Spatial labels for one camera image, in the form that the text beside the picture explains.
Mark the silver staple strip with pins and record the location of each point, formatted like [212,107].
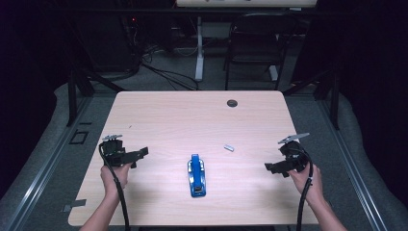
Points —
[228,148]

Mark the black metal stand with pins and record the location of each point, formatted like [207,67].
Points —
[72,96]
[335,102]

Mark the black folding chair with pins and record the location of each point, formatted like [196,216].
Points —
[256,45]

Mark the person's right hand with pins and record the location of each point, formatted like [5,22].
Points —
[316,187]

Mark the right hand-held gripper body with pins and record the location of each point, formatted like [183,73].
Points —
[295,157]

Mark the blue stapler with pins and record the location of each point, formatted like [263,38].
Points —
[196,179]

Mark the dark equipment cabinet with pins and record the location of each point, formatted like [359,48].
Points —
[106,41]

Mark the aluminium floor rail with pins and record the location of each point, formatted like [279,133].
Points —
[48,166]
[352,173]

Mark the grey tape piece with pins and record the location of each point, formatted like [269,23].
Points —
[77,203]

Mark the white desk leg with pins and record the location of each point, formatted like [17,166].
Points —
[199,57]
[273,73]

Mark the person's left hand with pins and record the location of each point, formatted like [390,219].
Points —
[112,179]

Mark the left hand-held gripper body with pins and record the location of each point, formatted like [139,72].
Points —
[114,152]

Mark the light background desk top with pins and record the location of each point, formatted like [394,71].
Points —
[247,3]

